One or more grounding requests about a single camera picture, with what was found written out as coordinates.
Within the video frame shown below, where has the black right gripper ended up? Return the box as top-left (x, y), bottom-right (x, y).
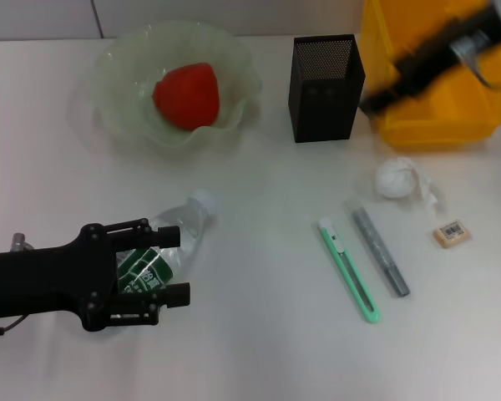
top-left (361, 6), bottom-right (501, 117)

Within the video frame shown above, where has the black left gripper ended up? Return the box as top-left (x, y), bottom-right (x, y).
top-left (0, 223), bottom-right (120, 333)

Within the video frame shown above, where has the clear green-label water bottle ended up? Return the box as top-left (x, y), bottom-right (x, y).
top-left (116, 188), bottom-right (218, 302)

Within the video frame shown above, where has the white paper ball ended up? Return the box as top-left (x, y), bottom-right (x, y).
top-left (374, 156), bottom-right (446, 216)

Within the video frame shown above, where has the red-orange toy orange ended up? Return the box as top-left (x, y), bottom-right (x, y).
top-left (152, 62), bottom-right (221, 130)

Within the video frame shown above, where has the beige eraser with barcode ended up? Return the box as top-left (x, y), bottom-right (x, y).
top-left (433, 219), bottom-right (473, 248)

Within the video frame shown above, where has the grey marker pen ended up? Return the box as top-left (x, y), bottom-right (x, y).
top-left (344, 199), bottom-right (411, 298)

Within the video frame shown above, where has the mint green utility knife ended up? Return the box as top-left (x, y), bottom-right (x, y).
top-left (317, 216), bottom-right (381, 325)

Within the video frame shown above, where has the black mesh pen holder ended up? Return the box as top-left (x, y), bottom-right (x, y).
top-left (287, 33), bottom-right (367, 145)

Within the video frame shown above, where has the pale green glass fruit plate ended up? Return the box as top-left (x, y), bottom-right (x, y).
top-left (92, 23), bottom-right (263, 148)

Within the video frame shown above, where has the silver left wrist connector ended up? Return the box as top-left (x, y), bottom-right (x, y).
top-left (10, 232), bottom-right (33, 254)

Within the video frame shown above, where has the yellow plastic bin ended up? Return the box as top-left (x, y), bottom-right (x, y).
top-left (360, 0), bottom-right (501, 147)

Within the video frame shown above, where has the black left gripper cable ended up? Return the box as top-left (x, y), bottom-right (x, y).
top-left (0, 312), bottom-right (27, 338)

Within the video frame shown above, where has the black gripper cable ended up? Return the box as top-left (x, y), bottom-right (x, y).
top-left (0, 312), bottom-right (27, 338)
top-left (450, 33), bottom-right (493, 89)

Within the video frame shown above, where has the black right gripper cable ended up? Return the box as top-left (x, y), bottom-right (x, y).
top-left (450, 33), bottom-right (493, 89)

